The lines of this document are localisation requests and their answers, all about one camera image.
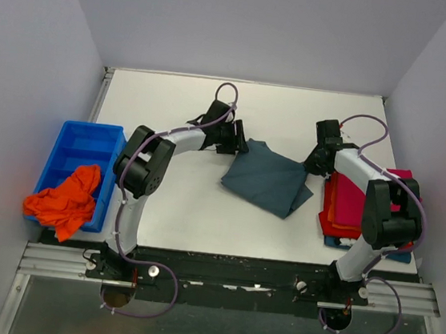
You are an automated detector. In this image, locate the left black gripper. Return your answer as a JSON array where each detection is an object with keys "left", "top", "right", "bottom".
[{"left": 212, "top": 117, "right": 252, "bottom": 158}]

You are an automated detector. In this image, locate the teal grey t-shirt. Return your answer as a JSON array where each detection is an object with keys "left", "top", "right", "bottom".
[{"left": 221, "top": 139, "right": 313, "bottom": 219}]

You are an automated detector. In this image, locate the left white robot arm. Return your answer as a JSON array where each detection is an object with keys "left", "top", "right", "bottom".
[{"left": 104, "top": 99, "right": 248, "bottom": 280}]

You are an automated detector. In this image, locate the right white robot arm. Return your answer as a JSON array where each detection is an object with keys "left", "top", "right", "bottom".
[{"left": 303, "top": 119, "right": 427, "bottom": 302}]

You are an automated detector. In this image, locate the folded orange t-shirt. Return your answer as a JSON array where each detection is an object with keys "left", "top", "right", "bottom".
[{"left": 318, "top": 174, "right": 365, "bottom": 239}]

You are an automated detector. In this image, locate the folded magenta t-shirt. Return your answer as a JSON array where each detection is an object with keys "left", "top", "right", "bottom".
[{"left": 328, "top": 161, "right": 427, "bottom": 235}]

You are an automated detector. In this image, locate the folded red t-shirt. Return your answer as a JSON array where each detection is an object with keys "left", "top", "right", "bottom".
[{"left": 315, "top": 180, "right": 421, "bottom": 254}]

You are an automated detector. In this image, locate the folded navy patterned t-shirt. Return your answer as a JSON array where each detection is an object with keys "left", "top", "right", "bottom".
[{"left": 323, "top": 235, "right": 412, "bottom": 264}]

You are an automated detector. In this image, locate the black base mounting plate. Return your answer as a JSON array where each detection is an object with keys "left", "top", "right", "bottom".
[{"left": 85, "top": 245, "right": 368, "bottom": 318}]

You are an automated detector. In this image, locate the blue plastic bin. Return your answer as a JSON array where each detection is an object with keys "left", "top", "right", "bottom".
[{"left": 34, "top": 120, "right": 126, "bottom": 234}]

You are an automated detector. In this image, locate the crumpled orange t-shirt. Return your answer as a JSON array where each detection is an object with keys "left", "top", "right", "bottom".
[{"left": 22, "top": 164, "right": 101, "bottom": 242}]

